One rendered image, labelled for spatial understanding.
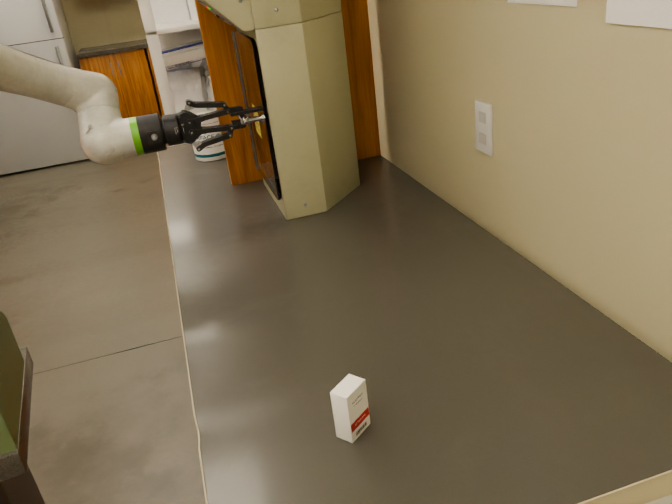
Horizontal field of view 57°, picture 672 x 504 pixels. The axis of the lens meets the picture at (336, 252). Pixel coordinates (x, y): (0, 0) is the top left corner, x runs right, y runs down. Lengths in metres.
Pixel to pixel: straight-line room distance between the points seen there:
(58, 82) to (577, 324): 1.21
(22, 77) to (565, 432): 1.27
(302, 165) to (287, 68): 0.24
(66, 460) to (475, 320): 1.82
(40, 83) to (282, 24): 0.55
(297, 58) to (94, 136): 0.51
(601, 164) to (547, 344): 0.31
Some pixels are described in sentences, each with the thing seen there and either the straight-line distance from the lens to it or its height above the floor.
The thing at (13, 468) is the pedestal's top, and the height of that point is 0.92.
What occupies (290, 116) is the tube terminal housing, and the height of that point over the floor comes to 1.20.
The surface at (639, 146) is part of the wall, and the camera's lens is 1.05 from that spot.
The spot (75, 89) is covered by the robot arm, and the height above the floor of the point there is 1.33.
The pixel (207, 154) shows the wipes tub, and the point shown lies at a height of 0.97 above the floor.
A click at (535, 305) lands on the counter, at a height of 0.94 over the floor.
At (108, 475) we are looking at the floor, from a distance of 2.44.
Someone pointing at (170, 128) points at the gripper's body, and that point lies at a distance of 1.58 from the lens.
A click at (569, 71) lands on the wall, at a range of 1.16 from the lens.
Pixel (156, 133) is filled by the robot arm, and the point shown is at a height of 1.21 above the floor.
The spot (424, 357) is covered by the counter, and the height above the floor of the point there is 0.94.
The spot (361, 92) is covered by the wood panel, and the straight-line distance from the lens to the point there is 1.98.
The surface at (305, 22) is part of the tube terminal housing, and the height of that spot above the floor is 1.41.
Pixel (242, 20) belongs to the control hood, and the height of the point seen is 1.43.
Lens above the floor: 1.55
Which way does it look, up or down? 26 degrees down
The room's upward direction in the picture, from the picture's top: 7 degrees counter-clockwise
